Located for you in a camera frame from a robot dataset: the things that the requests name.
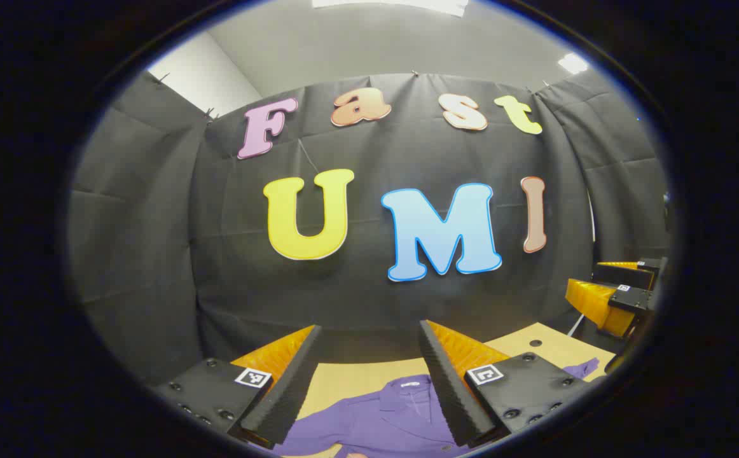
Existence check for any black backdrop cloth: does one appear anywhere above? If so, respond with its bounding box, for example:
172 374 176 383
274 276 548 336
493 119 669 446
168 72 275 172
67 70 672 385

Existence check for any purple ribbed button shirt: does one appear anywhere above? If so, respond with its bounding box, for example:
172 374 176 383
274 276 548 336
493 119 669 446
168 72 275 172
274 357 600 458

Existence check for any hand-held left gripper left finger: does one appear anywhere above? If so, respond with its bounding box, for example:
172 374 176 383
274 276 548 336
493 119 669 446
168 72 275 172
152 324 323 451

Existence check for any ceiling light panel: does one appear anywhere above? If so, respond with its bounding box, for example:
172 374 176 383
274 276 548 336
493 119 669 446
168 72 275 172
312 0 469 17
558 52 590 75

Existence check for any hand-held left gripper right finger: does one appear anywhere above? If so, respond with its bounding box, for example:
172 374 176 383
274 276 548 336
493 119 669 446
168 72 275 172
417 319 599 448

